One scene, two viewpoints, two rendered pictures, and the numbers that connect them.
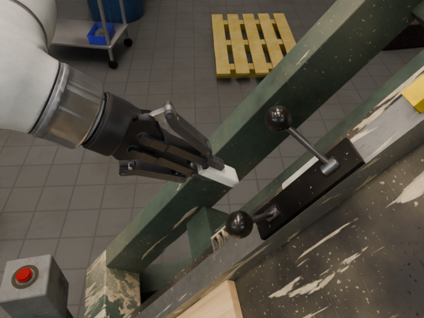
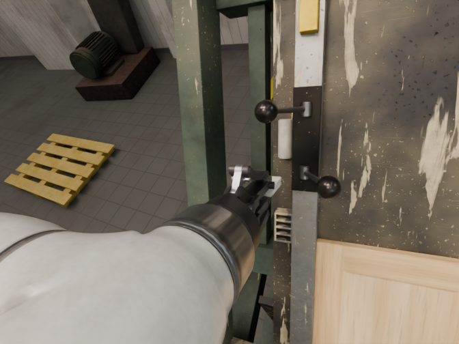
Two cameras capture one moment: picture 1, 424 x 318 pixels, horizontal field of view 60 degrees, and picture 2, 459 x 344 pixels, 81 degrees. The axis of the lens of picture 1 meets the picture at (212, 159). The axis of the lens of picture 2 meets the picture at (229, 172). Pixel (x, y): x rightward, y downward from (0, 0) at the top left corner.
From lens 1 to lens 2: 31 cm
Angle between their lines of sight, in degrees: 30
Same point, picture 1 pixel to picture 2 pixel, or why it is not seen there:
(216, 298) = (325, 258)
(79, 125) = (248, 246)
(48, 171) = not seen: outside the picture
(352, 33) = (206, 46)
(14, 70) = (190, 267)
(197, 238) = not seen: hidden behind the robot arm
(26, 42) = (136, 239)
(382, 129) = (307, 61)
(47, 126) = (240, 280)
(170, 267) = (235, 308)
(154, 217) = not seen: hidden behind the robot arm
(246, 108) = (194, 154)
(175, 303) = (307, 297)
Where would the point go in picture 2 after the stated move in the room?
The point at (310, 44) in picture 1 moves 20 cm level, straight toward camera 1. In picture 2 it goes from (190, 75) to (263, 98)
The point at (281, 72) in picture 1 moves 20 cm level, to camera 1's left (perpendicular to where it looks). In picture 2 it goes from (191, 110) to (136, 181)
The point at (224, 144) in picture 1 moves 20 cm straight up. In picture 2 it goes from (208, 188) to (170, 125)
